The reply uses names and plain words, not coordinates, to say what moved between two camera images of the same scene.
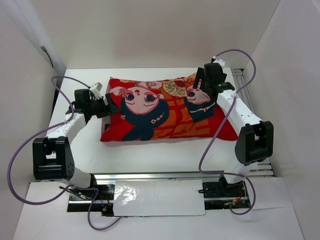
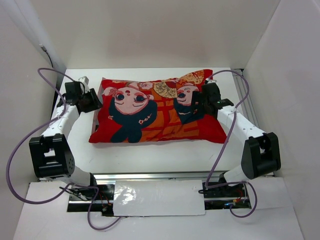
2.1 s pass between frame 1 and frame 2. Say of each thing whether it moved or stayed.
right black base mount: stayed
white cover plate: stayed
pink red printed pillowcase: moved
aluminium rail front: stayed
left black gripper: moved
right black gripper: moved
